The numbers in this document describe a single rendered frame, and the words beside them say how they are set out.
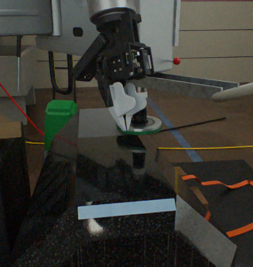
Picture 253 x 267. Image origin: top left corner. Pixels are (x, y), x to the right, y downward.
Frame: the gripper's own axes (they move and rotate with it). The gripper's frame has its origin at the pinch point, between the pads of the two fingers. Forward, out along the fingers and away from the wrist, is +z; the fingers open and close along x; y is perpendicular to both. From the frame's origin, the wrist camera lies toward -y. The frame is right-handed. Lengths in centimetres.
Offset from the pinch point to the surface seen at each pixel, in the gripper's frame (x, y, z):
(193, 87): 63, -14, -12
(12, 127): 43, -100, -10
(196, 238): 45, -12, 38
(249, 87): 39.7, 13.1, -5.4
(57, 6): 73, -88, -71
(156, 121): 84, -45, -2
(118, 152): 56, -49, 8
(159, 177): 48, -25, 18
